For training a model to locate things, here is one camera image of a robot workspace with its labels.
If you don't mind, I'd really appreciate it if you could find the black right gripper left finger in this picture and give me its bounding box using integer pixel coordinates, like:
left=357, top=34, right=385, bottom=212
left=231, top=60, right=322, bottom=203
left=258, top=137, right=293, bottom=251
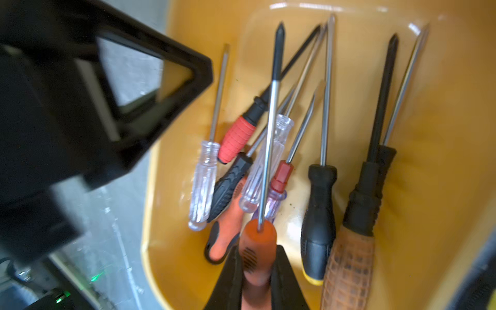
left=204, top=246, right=244, bottom=310

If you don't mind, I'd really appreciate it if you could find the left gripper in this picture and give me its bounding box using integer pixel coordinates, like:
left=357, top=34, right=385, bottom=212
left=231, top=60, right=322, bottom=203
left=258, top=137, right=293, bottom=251
left=1, top=1, right=213, bottom=266

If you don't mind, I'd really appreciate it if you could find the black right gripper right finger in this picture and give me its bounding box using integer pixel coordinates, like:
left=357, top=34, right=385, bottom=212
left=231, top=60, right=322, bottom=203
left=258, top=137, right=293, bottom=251
left=270, top=245, right=309, bottom=310

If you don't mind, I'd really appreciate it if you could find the orange black screwdriver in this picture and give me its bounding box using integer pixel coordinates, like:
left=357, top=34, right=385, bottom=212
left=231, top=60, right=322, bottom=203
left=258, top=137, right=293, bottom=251
left=239, top=22, right=285, bottom=309

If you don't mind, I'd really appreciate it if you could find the yellow storage box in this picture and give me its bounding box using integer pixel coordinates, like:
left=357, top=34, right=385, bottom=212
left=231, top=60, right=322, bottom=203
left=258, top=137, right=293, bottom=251
left=142, top=1, right=495, bottom=309

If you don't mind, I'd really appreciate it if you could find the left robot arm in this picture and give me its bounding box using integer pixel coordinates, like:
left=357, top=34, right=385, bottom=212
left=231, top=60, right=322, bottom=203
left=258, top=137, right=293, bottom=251
left=1, top=1, right=213, bottom=309

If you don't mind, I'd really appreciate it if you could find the red grip black screwdriver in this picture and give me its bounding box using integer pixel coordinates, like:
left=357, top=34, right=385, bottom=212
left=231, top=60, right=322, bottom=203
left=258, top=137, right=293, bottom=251
left=218, top=25, right=321, bottom=165

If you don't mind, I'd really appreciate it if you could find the clear handle screwdriver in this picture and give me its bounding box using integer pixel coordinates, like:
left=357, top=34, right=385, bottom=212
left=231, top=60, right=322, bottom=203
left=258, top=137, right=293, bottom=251
left=239, top=26, right=328, bottom=213
left=188, top=44, right=231, bottom=231

